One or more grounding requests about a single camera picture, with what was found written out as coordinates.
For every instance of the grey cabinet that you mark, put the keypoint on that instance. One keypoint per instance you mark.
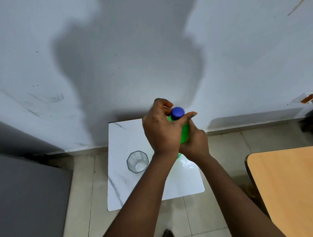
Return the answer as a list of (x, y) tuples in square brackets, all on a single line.
[(29, 197)]

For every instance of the clear drinking glass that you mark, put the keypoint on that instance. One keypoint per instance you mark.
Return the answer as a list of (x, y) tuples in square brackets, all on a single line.
[(137, 162)]

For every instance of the light wooden table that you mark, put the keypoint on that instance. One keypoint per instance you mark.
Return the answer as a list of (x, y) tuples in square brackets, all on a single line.
[(283, 185)]

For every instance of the person's dark foot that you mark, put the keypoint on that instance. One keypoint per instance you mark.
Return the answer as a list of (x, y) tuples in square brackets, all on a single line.
[(168, 233)]

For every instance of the person's right fingers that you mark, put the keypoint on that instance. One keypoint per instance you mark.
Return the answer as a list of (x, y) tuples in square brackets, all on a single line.
[(192, 125)]

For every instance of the green plastic bottle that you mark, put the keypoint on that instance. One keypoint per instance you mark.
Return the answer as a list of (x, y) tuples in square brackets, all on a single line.
[(185, 133)]

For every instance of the person's left hand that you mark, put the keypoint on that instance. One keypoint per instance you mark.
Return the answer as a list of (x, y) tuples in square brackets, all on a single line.
[(161, 131)]

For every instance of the person's right forearm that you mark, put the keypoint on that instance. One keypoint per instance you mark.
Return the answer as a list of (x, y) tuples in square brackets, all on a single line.
[(229, 195)]

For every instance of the person's left forearm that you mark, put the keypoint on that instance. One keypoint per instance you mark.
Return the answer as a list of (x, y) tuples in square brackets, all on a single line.
[(141, 200)]

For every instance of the blue bottle cap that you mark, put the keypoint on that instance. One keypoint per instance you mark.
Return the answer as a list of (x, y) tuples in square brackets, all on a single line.
[(178, 112)]

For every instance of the person's left thumb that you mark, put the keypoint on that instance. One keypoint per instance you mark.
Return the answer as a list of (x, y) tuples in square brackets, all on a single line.
[(189, 116)]

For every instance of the person's right hand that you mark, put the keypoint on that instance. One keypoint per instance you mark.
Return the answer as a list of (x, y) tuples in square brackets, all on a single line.
[(196, 145)]

